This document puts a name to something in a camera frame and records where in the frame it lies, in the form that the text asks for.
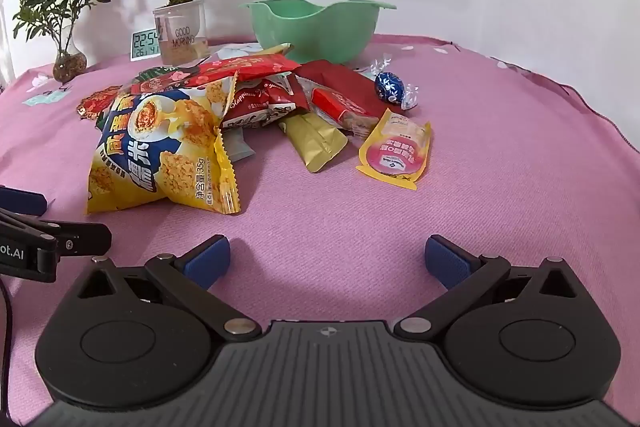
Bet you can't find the black cable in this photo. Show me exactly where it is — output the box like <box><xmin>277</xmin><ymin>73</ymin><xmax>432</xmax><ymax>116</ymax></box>
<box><xmin>0</xmin><ymin>279</ymin><xmax>16</xmax><ymax>360</ymax></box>

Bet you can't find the pale grey snack packet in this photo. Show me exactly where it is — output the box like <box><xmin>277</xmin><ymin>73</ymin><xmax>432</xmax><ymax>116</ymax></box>
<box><xmin>222</xmin><ymin>129</ymin><xmax>257</xmax><ymax>160</ymax></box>

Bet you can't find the red flowered snack bag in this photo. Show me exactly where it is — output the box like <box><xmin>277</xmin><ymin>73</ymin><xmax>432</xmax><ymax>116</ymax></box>
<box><xmin>127</xmin><ymin>53</ymin><xmax>302</xmax><ymax>102</ymax></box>

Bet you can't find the blue foil wrapped candy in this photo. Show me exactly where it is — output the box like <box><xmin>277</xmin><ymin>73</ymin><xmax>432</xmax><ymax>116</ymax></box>
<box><xmin>357</xmin><ymin>53</ymin><xmax>419</xmax><ymax>110</ymax></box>

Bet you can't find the red bar packet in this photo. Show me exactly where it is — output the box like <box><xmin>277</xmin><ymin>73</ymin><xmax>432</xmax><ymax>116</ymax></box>
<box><xmin>310</xmin><ymin>88</ymin><xmax>382</xmax><ymax>139</ymax></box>

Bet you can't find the red printed snack packet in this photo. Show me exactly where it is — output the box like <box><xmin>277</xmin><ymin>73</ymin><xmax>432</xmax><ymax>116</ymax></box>
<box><xmin>220</xmin><ymin>74</ymin><xmax>312</xmax><ymax>130</ymax></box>

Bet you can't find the dark red flat packet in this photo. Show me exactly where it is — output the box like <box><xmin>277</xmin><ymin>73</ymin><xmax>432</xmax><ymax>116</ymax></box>
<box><xmin>295</xmin><ymin>59</ymin><xmax>387</xmax><ymax>124</ymax></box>

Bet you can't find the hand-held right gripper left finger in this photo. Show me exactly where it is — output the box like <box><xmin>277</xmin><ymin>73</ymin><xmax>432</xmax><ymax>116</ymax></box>
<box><xmin>75</xmin><ymin>234</ymin><xmax>263</xmax><ymax>342</ymax></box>

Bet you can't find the yellow rice cracker bag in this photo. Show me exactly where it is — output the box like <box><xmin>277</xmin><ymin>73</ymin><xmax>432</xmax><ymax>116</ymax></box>
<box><xmin>86</xmin><ymin>77</ymin><xmax>242</xmax><ymax>216</ymax></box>

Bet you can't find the gold cream bar packet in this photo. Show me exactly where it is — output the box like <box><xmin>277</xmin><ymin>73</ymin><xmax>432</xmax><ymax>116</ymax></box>
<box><xmin>277</xmin><ymin>111</ymin><xmax>349</xmax><ymax>174</ymax></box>

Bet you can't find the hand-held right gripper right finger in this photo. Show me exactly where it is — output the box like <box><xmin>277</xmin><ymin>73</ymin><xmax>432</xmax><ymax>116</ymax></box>
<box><xmin>394</xmin><ymin>234</ymin><xmax>581</xmax><ymax>342</ymax></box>

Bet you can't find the yellow edged pink jelly packet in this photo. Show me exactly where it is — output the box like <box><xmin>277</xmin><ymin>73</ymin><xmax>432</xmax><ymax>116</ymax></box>
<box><xmin>356</xmin><ymin>108</ymin><xmax>432</xmax><ymax>192</ymax></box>

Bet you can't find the pink printed tablecloth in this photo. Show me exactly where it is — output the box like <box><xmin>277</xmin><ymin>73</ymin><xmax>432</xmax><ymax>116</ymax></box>
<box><xmin>0</xmin><ymin>32</ymin><xmax>640</xmax><ymax>427</ymax></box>

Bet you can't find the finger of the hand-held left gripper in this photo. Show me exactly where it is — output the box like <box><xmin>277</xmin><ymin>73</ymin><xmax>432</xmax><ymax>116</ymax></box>
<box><xmin>0</xmin><ymin>207</ymin><xmax>113</xmax><ymax>256</ymax></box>
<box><xmin>0</xmin><ymin>186</ymin><xmax>49</xmax><ymax>217</ymax></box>

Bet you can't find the white digital clock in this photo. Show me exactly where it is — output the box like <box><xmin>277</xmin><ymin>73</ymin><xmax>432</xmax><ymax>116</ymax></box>
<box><xmin>131</xmin><ymin>29</ymin><xmax>162</xmax><ymax>64</ymax></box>

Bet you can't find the green plastic bowl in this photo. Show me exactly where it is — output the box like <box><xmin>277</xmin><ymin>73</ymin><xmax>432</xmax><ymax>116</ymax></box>
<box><xmin>239</xmin><ymin>0</ymin><xmax>399</xmax><ymax>65</ymax></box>

